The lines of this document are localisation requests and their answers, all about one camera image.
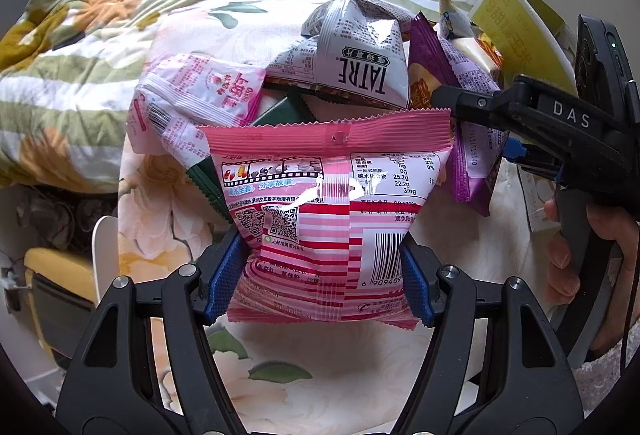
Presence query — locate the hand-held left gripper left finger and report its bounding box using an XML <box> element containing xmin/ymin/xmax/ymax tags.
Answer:
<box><xmin>56</xmin><ymin>229</ymin><xmax>251</xmax><ymax>435</ymax></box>

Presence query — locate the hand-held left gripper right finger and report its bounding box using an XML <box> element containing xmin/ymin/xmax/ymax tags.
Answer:
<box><xmin>400</xmin><ymin>232</ymin><xmax>586</xmax><ymax>435</ymax></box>

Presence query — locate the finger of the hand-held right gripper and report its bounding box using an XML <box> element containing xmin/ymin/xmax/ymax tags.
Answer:
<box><xmin>502</xmin><ymin>139</ymin><xmax>562</xmax><ymax>182</ymax></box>
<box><xmin>430</xmin><ymin>74</ymin><xmax>532</xmax><ymax>133</ymax></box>

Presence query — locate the purple snack packet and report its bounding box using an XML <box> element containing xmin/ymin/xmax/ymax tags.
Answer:
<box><xmin>407</xmin><ymin>12</ymin><xmax>503</xmax><ymax>111</ymax></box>
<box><xmin>451</xmin><ymin>118</ymin><xmax>507</xmax><ymax>218</ymax></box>

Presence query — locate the green cardboard box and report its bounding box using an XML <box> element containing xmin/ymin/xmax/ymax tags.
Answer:
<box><xmin>467</xmin><ymin>0</ymin><xmax>581</xmax><ymax>97</ymax></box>

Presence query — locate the pink striped snack packet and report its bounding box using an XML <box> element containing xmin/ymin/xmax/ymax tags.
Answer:
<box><xmin>197</xmin><ymin>108</ymin><xmax>456</xmax><ymax>331</ymax></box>

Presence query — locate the person's right hand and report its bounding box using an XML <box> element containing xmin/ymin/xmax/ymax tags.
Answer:
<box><xmin>542</xmin><ymin>198</ymin><xmax>640</xmax><ymax>352</ymax></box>

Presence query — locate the cream green snack packet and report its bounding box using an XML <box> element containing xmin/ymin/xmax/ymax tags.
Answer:
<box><xmin>462</xmin><ymin>35</ymin><xmax>504</xmax><ymax>77</ymax></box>

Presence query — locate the white grey snack packet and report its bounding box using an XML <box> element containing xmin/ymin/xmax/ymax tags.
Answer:
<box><xmin>267</xmin><ymin>0</ymin><xmax>413</xmax><ymax>111</ymax></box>

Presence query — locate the yellow chair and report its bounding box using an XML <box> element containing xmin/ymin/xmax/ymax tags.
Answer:
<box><xmin>22</xmin><ymin>246</ymin><xmax>97</xmax><ymax>366</ymax></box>

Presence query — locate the dark green snack packet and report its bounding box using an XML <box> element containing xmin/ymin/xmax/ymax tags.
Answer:
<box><xmin>186</xmin><ymin>90</ymin><xmax>323</xmax><ymax>222</ymax></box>

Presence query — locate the light pink snack packet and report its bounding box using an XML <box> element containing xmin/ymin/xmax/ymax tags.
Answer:
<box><xmin>125</xmin><ymin>52</ymin><xmax>268</xmax><ymax>171</ymax></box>

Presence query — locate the floral green striped blanket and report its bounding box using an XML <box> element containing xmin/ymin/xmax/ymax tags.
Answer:
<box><xmin>0</xmin><ymin>0</ymin><xmax>483</xmax><ymax>192</ymax></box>

